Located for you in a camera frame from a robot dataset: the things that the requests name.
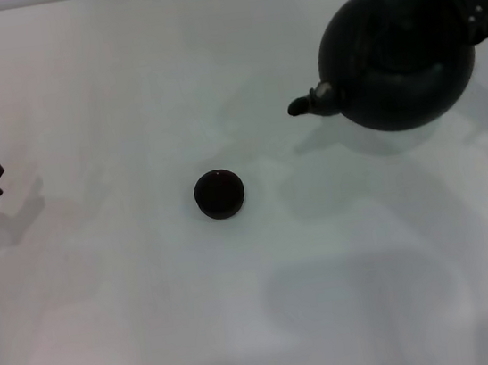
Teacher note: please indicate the black round teapot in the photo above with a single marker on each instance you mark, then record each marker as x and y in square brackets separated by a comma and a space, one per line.
[400, 72]

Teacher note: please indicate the small black teacup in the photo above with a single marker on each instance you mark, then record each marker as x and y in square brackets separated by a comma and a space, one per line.
[219, 193]

